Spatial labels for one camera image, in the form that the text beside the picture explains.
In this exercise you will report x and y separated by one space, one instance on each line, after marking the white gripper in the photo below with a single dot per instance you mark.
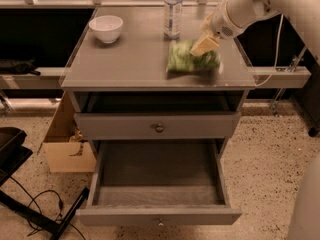
222 21

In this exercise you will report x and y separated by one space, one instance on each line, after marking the green jalapeno chip bag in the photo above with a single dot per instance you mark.
180 59

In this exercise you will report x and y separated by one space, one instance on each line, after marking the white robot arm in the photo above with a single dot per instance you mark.
304 16

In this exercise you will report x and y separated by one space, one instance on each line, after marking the closed grey top drawer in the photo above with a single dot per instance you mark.
99 126

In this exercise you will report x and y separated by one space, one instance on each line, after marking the grey drawer cabinet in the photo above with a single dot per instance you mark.
129 76

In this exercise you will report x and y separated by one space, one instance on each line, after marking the open grey middle drawer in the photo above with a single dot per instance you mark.
158 183

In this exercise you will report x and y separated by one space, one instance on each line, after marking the clear plastic water bottle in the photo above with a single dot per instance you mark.
172 18

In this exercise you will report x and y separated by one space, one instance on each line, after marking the white ceramic bowl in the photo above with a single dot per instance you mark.
107 28

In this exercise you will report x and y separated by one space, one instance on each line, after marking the cardboard box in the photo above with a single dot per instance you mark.
65 148

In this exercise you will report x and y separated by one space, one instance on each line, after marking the black cloth on shelf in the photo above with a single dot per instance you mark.
9 66

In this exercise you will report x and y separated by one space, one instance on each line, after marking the black equipment stand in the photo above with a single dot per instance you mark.
12 156

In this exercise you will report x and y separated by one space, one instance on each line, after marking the metal shelf rail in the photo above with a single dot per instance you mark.
264 77

